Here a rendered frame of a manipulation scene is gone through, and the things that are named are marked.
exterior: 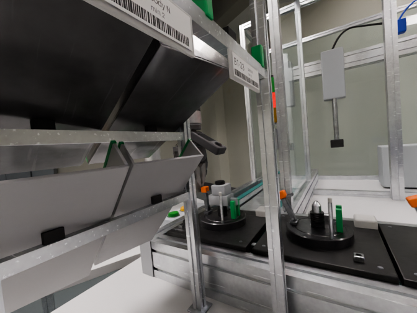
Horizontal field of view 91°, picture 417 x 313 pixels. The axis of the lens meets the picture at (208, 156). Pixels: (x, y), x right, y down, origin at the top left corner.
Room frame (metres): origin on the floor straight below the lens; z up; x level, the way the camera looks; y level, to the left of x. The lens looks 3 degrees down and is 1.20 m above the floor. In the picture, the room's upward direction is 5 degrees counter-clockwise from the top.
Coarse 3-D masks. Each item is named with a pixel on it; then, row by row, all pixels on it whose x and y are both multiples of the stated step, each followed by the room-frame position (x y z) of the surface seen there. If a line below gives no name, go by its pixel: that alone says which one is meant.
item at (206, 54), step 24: (168, 48) 0.22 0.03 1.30; (144, 72) 0.23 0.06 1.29; (168, 72) 0.25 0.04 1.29; (192, 72) 0.27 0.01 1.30; (216, 72) 0.29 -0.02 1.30; (120, 96) 0.27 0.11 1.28; (144, 96) 0.27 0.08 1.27; (168, 96) 0.29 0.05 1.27; (192, 96) 0.32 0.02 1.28; (120, 120) 0.30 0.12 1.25; (144, 120) 0.32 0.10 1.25; (168, 120) 0.36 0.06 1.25; (96, 144) 0.34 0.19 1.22; (144, 144) 0.40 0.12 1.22
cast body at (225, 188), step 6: (222, 180) 0.61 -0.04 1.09; (216, 186) 0.59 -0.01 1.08; (222, 186) 0.58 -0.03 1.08; (228, 186) 0.60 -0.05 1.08; (216, 192) 0.59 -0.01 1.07; (222, 192) 0.58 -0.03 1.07; (228, 192) 0.60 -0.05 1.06; (210, 198) 0.61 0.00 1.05; (216, 198) 0.59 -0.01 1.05; (222, 198) 0.58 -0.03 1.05; (228, 198) 0.58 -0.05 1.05; (234, 198) 0.58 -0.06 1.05; (210, 204) 0.61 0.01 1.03; (216, 204) 0.60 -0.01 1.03; (228, 204) 0.58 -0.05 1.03
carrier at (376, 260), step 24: (288, 216) 0.61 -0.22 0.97; (312, 216) 0.47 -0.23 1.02; (336, 216) 0.44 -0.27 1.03; (360, 216) 0.51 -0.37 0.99; (264, 240) 0.47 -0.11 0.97; (288, 240) 0.46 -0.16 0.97; (312, 240) 0.42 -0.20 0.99; (336, 240) 0.40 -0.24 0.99; (360, 240) 0.43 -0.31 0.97; (312, 264) 0.37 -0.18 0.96; (336, 264) 0.36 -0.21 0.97; (360, 264) 0.35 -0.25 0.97; (384, 264) 0.34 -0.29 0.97
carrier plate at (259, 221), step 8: (216, 208) 0.75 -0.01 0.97; (248, 216) 0.64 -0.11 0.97; (256, 216) 0.63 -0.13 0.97; (248, 224) 0.57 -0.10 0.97; (256, 224) 0.57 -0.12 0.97; (264, 224) 0.57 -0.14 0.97; (168, 232) 0.57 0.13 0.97; (176, 232) 0.56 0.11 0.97; (184, 232) 0.55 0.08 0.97; (200, 232) 0.55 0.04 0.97; (208, 232) 0.54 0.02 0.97; (216, 232) 0.54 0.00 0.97; (224, 232) 0.53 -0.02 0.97; (232, 232) 0.53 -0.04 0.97; (240, 232) 0.52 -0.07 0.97; (248, 232) 0.52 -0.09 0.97; (256, 232) 0.51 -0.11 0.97; (200, 240) 0.51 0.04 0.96; (208, 240) 0.50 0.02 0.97; (216, 240) 0.49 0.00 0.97; (224, 240) 0.49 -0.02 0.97; (232, 240) 0.48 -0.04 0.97; (240, 240) 0.48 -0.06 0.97; (248, 240) 0.48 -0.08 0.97; (256, 240) 0.50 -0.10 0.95; (232, 248) 0.46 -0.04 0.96; (240, 248) 0.45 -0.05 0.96; (248, 248) 0.46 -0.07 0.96
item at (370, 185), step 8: (320, 184) 1.45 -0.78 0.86; (328, 184) 1.43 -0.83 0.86; (336, 184) 1.41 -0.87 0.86; (344, 184) 1.39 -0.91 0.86; (352, 184) 1.37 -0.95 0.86; (360, 184) 1.35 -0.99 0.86; (368, 184) 1.33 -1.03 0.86; (376, 184) 1.31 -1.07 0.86; (368, 200) 1.02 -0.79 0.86; (376, 200) 1.01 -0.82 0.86; (384, 200) 1.00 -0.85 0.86; (392, 200) 0.99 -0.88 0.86
